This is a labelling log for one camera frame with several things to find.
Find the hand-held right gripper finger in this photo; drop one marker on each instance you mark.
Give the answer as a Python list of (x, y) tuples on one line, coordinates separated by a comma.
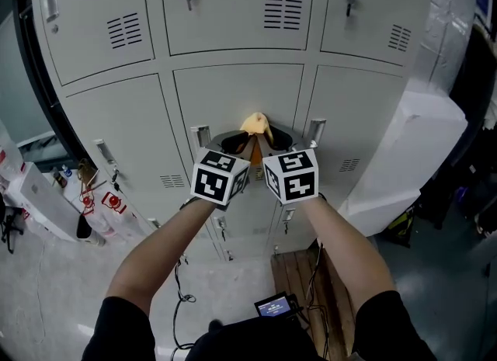
[(299, 143), (266, 146)]

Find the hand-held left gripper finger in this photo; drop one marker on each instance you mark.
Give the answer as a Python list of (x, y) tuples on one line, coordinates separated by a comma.
[(248, 150), (214, 142)]

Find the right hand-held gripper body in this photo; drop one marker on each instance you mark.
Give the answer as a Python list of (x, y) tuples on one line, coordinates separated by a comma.
[(295, 185)]

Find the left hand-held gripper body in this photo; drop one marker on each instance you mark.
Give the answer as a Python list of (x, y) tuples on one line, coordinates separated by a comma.
[(211, 185)]

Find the yellow wiping cloth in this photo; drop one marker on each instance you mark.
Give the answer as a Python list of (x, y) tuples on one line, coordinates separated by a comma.
[(254, 122)]

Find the grey metal locker door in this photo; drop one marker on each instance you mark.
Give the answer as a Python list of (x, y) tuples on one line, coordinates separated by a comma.
[(233, 91)]

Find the grey metal locker cabinet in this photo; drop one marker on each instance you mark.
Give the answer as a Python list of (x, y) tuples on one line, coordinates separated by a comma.
[(97, 2)]

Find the person's left forearm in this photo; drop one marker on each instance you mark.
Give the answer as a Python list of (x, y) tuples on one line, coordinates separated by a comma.
[(155, 250)]

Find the person's right forearm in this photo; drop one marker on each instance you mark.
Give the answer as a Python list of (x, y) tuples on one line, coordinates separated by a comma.
[(345, 247)]

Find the white foam block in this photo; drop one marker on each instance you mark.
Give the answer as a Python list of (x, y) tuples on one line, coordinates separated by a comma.
[(419, 150), (376, 216)]

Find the wooden slat platform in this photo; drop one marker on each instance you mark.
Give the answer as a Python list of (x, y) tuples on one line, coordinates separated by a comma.
[(289, 274)]

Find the black and yellow bag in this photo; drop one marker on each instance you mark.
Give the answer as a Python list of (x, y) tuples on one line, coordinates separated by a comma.
[(402, 223)]

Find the small black monitor screen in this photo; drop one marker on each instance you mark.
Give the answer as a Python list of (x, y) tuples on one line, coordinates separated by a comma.
[(273, 307)]

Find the brown paper bag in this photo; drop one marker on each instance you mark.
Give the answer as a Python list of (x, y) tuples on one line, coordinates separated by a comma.
[(84, 169)]

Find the white waste bin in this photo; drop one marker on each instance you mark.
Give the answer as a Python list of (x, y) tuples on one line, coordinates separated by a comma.
[(83, 227)]

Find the low white table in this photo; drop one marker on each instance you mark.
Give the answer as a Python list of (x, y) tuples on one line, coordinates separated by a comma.
[(74, 192)]

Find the person's black shoe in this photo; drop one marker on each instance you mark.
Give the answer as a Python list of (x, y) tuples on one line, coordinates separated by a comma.
[(215, 325)]

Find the dark drink can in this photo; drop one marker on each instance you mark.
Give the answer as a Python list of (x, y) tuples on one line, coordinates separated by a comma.
[(60, 181)]

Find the purple bag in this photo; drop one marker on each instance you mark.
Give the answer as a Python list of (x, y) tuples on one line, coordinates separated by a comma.
[(461, 194)]

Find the white water dispenser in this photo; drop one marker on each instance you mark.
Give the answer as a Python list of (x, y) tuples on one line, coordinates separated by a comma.
[(42, 200)]

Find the person's black clothing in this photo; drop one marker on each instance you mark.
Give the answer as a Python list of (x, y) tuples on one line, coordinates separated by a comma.
[(116, 332)]

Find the black office chair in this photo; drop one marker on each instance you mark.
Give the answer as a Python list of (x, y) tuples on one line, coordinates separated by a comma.
[(9, 219)]

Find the black framed glass partition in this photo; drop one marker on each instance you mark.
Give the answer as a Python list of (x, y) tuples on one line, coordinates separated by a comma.
[(25, 10)]

